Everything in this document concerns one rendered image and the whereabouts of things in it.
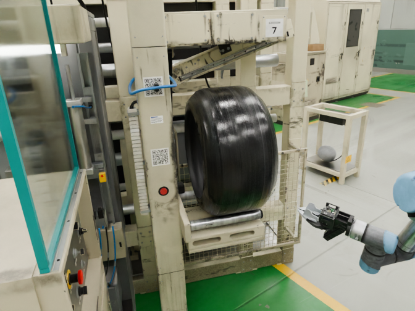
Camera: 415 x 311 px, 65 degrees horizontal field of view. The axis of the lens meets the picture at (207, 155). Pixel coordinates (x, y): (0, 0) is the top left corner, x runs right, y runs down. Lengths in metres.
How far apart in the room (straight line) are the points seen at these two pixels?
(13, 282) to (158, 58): 0.87
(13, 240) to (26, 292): 0.16
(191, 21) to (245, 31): 0.26
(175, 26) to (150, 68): 0.33
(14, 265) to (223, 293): 1.81
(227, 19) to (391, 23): 12.00
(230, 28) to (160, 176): 0.75
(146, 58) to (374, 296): 2.11
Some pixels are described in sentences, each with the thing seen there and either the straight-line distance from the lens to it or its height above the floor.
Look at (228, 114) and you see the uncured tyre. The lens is 1.28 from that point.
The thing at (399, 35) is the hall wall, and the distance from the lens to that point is 13.21.
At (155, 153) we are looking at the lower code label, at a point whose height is 1.24.
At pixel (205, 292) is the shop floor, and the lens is 2.47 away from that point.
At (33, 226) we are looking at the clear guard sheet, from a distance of 0.71.
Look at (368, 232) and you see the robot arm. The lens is 1.35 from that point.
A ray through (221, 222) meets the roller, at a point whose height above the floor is 0.90.
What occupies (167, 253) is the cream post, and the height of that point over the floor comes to 0.73.
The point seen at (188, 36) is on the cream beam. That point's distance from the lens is 1.57.
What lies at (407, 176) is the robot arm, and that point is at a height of 1.29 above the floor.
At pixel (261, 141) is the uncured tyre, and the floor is 1.30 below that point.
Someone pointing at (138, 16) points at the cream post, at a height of 1.76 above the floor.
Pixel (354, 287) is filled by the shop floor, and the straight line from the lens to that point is 2.65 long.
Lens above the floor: 1.72
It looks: 21 degrees down
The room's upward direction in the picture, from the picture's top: 2 degrees counter-clockwise
